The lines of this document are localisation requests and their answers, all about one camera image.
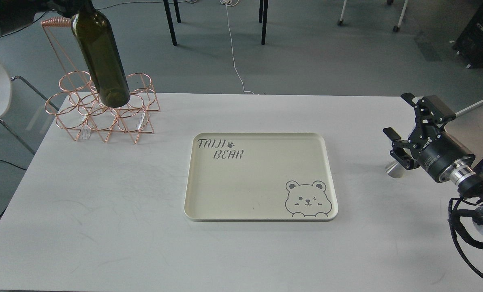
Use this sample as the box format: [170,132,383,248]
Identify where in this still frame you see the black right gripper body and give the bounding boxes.
[412,132,476,184]

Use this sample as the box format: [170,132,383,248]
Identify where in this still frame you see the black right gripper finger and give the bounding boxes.
[383,127,419,170]
[401,93,456,140]

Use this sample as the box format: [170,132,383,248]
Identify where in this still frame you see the silver metal jigger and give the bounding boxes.
[385,161,406,179]

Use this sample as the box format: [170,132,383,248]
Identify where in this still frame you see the dark green wine bottle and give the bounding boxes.
[71,0,130,108]

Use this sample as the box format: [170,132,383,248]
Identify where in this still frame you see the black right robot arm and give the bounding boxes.
[383,93,483,279]

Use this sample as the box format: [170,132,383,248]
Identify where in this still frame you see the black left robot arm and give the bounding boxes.
[0,0,87,36]

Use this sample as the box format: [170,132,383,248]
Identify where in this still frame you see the black equipment case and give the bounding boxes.
[452,2,483,68]

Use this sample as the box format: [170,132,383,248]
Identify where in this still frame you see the white rolling chair legs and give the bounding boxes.
[337,0,411,33]

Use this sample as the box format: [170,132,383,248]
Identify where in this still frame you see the cream tray with bear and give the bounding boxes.
[184,133,339,221]

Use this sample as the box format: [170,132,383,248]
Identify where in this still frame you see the black table legs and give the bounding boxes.
[162,0,270,48]

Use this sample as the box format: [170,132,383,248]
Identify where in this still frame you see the white floor cable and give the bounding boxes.
[219,0,255,95]

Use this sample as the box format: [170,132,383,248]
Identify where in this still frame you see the black floor cables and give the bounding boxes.
[92,0,197,11]

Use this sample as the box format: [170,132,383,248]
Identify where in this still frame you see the copper wire bottle rack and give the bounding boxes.
[41,16,160,144]

